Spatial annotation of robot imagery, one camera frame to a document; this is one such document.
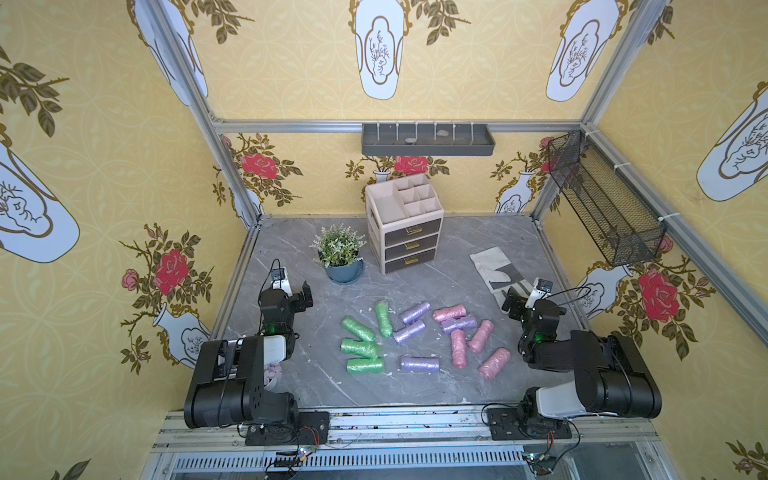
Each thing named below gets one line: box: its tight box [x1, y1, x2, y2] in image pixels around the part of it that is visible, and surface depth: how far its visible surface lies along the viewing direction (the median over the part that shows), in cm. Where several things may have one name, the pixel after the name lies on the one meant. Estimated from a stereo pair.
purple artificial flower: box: [263, 363, 283, 385], surface depth 77 cm
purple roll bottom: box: [400, 356, 441, 373], surface depth 83 cm
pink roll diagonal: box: [468, 319, 494, 354], surface depth 90 cm
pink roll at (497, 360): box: [478, 347, 512, 381], surface depth 83 cm
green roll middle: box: [340, 338, 381, 359], surface depth 86 cm
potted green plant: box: [309, 223, 367, 283], surface depth 92 cm
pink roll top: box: [433, 304, 467, 323], surface depth 93 cm
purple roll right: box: [441, 316, 478, 333], surface depth 92 cm
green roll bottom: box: [346, 358, 385, 375], surface depth 83 cm
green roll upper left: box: [341, 316, 377, 342], surface depth 90 cm
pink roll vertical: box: [451, 329, 467, 369], surface depth 87 cm
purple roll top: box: [403, 301, 431, 325], surface depth 94 cm
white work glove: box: [469, 246, 532, 314], surface depth 106 cm
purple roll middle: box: [393, 320, 426, 344], surface depth 90 cm
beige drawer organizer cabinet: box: [365, 174, 444, 275], surface depth 94 cm
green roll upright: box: [376, 301, 393, 338], surface depth 92 cm
